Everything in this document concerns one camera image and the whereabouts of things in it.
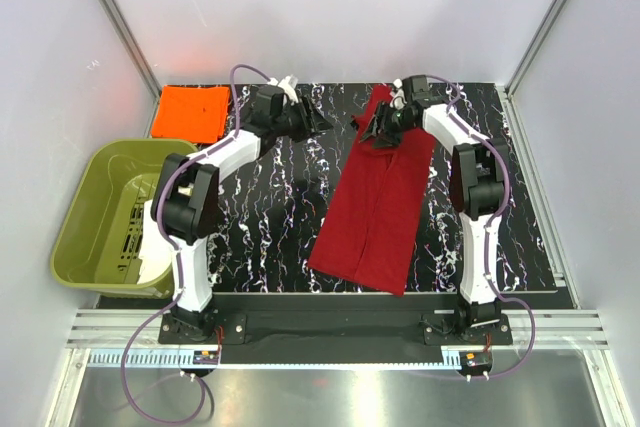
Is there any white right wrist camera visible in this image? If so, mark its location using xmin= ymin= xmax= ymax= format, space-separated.
xmin=390 ymin=78 xmax=406 ymax=109

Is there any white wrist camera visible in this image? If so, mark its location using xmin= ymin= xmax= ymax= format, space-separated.
xmin=268 ymin=75 xmax=300 ymax=103
xmin=390 ymin=78 xmax=406 ymax=109

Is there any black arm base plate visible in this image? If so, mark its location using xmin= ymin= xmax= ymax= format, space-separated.
xmin=158 ymin=293 xmax=514 ymax=368

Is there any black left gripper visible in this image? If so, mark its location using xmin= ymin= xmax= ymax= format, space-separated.
xmin=273 ymin=96 xmax=333 ymax=144

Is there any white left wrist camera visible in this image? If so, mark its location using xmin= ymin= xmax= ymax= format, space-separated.
xmin=268 ymin=75 xmax=300 ymax=103

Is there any right orange connector block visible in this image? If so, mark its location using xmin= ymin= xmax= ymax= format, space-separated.
xmin=461 ymin=351 xmax=493 ymax=368

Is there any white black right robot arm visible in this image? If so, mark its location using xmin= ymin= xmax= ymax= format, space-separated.
xmin=361 ymin=75 xmax=511 ymax=344

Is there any red t shirt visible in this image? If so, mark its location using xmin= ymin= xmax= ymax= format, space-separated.
xmin=308 ymin=84 xmax=436 ymax=296

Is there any aluminium frame rail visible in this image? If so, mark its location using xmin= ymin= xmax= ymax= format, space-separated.
xmin=64 ymin=309 xmax=611 ymax=348

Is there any folded orange t shirt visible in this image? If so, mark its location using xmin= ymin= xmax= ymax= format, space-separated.
xmin=151 ymin=85 xmax=230 ymax=144

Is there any olive green plastic bin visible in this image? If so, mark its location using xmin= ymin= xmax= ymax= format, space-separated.
xmin=50 ymin=138 xmax=197 ymax=299

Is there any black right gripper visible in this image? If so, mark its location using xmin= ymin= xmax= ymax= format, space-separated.
xmin=359 ymin=101 xmax=416 ymax=151

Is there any orange connector block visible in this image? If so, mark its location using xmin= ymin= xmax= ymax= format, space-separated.
xmin=461 ymin=351 xmax=493 ymax=368
xmin=193 ymin=350 xmax=219 ymax=365

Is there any left orange connector block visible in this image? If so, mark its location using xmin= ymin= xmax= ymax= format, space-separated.
xmin=193 ymin=350 xmax=219 ymax=365

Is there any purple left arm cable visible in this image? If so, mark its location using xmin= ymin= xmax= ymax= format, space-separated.
xmin=119 ymin=64 xmax=281 ymax=423

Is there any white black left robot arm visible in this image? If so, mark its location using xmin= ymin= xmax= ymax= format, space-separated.
xmin=150 ymin=85 xmax=333 ymax=343

